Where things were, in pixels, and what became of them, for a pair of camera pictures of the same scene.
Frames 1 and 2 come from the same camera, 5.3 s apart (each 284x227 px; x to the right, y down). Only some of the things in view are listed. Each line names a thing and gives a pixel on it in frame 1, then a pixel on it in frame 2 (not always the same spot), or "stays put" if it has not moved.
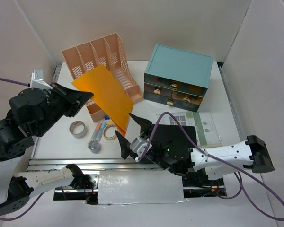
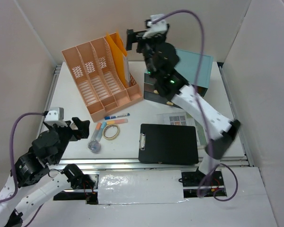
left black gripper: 74,98 to 83,131
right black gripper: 145,124 to 134,37
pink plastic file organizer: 110,51 stays put
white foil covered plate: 139,187 stays put
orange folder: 110,97 to 119,50
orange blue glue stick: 97,133 stays put
